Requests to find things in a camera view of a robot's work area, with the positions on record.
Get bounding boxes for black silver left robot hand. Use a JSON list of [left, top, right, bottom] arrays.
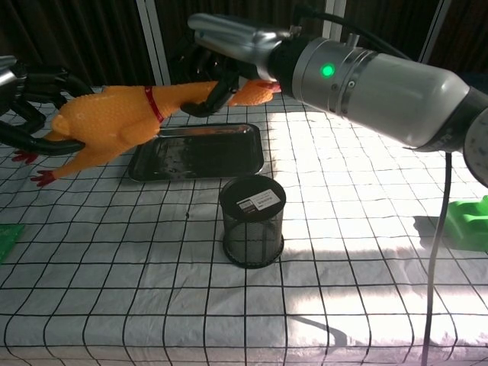
[[0, 55, 95, 156]]

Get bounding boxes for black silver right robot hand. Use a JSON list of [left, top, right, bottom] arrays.
[[169, 13, 291, 117]]

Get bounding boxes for orange rubber chicken toy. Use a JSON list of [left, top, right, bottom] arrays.
[[11, 79, 283, 188]]

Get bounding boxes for black metal tray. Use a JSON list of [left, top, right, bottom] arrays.
[[128, 122, 265, 183]]

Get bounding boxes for green plastic block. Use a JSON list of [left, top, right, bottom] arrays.
[[445, 194, 488, 252], [0, 223, 26, 266]]

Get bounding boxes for black mesh pen cup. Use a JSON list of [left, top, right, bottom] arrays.
[[218, 175, 287, 270]]

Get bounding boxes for white black grid tablecloth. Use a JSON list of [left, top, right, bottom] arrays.
[[0, 85, 488, 366]]

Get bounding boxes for aluminium frame post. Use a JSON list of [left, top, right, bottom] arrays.
[[136, 0, 172, 85], [322, 0, 346, 39], [419, 0, 453, 64]]

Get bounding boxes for black cable over arm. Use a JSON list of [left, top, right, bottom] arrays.
[[297, 2, 422, 62]]

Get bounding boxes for black hanging arm cable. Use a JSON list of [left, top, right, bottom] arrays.
[[421, 150, 454, 366]]

